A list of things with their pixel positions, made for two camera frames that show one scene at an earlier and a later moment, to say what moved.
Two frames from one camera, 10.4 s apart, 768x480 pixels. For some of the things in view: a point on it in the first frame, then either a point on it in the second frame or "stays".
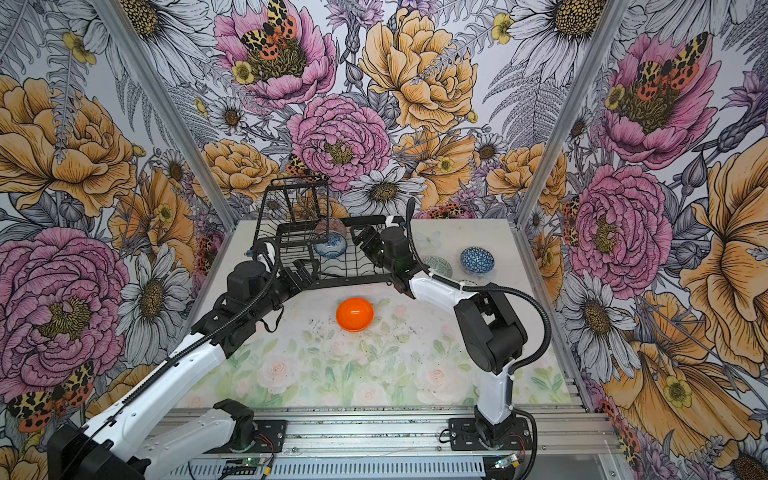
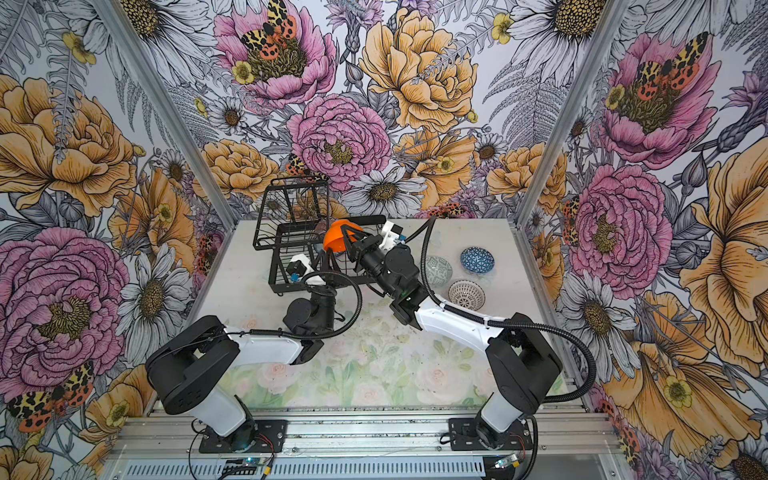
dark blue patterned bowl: [477, 260] stays
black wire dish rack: [296, 225] stays
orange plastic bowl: [354, 314] to [334, 240]
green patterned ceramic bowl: [440, 266] stays
